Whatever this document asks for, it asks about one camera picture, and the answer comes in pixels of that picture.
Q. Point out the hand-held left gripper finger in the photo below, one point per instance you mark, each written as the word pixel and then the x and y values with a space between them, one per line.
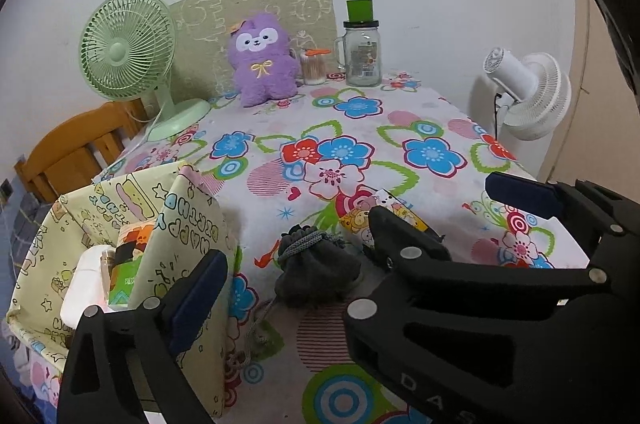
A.
pixel 192 309

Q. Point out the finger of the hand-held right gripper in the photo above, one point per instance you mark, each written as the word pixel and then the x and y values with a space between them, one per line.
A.
pixel 400 239
pixel 520 194

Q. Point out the yellow cartoon tissue pack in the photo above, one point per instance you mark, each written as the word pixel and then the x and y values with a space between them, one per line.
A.
pixel 357 219

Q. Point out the yellow patterned fabric bin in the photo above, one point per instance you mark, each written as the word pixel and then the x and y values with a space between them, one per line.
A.
pixel 195 229

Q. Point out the white desk fan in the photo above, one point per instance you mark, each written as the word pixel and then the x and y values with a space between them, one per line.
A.
pixel 535 98

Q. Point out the white plastic pack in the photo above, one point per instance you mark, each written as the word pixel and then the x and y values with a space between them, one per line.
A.
pixel 87 284

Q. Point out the floral tablecloth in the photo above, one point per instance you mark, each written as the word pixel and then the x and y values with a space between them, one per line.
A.
pixel 350 113

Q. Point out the glass mug jar green lid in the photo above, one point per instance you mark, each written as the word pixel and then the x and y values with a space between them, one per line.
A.
pixel 362 58

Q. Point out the orange-lidded toothpick jar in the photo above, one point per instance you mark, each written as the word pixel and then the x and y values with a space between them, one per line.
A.
pixel 315 68

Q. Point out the wooden chair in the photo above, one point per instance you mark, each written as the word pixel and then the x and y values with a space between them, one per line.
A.
pixel 65 148

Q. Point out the purple plush toy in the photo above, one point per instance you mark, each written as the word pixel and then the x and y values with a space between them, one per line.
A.
pixel 262 68

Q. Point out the green desk fan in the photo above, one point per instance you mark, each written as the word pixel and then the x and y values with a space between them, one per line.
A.
pixel 125 48

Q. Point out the pale green printed board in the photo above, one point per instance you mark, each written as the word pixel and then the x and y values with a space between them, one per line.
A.
pixel 210 13

